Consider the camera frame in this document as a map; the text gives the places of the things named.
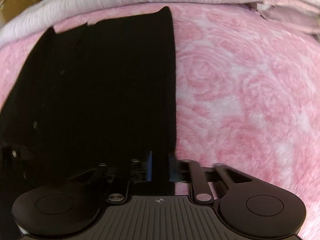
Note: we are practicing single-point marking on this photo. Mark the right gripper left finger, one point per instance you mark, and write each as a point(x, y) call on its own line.
point(149, 167)

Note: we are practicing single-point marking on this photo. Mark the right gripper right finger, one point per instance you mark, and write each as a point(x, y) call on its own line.
point(174, 168)

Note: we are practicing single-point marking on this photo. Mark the black knit buttoned garment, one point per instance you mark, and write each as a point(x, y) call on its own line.
point(100, 93)

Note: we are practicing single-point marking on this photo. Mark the pink floral plush blanket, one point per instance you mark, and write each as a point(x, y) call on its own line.
point(247, 141)

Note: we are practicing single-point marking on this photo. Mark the pink pillow stack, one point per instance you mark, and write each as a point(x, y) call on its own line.
point(296, 14)

